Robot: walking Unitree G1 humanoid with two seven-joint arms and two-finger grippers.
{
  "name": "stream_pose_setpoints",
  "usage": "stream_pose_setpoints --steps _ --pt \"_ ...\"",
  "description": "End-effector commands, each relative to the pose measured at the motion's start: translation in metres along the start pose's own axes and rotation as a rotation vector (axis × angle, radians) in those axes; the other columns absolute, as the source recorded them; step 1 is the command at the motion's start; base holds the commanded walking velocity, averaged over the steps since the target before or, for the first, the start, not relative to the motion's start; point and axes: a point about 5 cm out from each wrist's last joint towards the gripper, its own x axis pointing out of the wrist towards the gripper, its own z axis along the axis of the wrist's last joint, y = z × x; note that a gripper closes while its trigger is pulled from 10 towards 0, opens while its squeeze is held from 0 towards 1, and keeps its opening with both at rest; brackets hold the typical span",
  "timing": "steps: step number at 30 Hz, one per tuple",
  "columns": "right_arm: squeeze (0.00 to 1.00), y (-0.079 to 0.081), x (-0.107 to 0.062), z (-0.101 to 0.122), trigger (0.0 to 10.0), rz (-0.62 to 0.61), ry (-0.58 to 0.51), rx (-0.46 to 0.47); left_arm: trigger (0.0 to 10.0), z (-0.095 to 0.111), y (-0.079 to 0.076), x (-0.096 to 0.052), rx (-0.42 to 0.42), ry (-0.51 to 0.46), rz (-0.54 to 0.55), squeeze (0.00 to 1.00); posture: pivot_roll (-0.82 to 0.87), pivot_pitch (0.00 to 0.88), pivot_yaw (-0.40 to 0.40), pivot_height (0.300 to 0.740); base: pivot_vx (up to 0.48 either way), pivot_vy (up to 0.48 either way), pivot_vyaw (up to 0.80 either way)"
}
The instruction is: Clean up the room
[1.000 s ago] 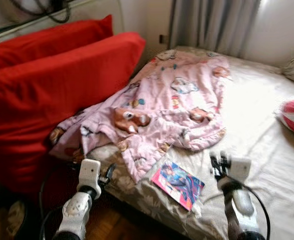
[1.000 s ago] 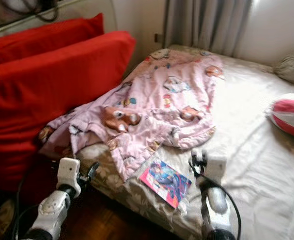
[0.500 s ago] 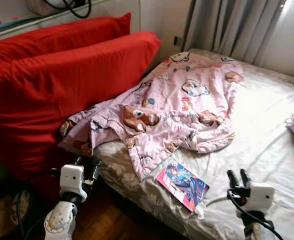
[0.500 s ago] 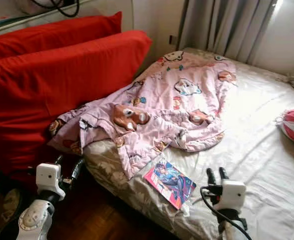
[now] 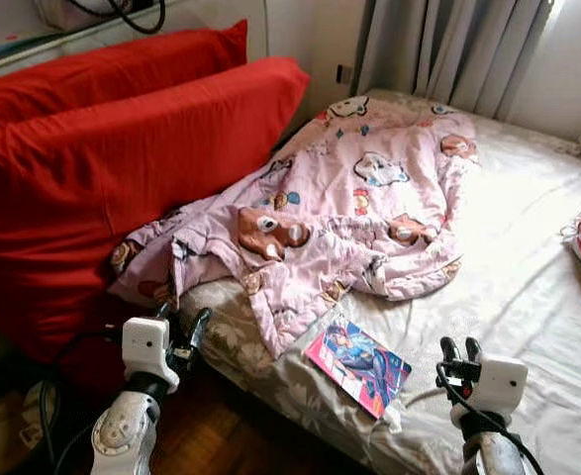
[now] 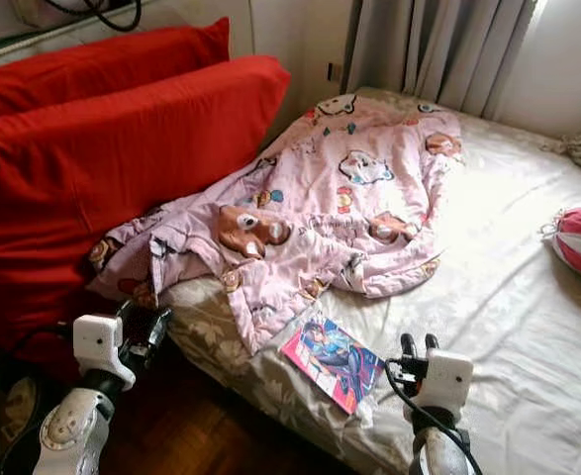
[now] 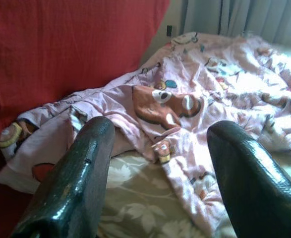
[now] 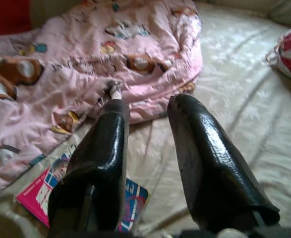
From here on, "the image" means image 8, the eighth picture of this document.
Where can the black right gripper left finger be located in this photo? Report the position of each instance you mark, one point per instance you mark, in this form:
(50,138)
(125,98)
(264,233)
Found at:
(98,153)

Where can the colourful comic magazine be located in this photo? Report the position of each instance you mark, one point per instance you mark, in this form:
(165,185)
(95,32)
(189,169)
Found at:
(38,196)

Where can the pink cartoon print blanket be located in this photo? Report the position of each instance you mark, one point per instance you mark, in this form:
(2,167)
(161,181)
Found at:
(73,62)

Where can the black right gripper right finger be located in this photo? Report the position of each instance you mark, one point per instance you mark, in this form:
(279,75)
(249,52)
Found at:
(209,161)

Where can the beige pillow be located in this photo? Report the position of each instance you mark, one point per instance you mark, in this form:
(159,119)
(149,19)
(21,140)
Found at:
(284,10)

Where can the beige floral bedsheet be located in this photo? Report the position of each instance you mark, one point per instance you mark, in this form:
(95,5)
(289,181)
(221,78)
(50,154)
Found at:
(234,99)

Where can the red mattress cover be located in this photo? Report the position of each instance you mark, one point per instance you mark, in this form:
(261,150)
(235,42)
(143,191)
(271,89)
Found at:
(6,15)

